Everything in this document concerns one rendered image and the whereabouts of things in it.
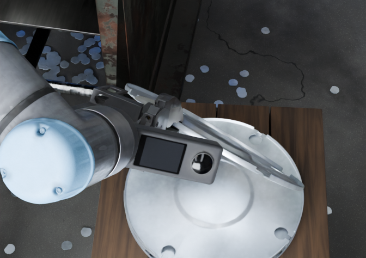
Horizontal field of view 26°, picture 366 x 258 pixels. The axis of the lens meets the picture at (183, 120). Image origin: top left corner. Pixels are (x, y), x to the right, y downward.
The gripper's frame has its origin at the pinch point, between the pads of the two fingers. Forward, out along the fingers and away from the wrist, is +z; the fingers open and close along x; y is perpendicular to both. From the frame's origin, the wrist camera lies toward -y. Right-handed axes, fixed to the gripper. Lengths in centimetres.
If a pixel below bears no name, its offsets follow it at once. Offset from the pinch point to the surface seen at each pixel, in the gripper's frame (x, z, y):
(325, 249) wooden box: 16.7, 27.7, -22.2
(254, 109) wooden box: 2.2, 42.4, -1.5
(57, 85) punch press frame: 14, 54, 42
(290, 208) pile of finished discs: 12.7, 27.8, -14.6
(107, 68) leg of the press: 5, 42, 28
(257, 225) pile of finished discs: 16.2, 24.4, -11.1
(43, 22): 2, 49, 46
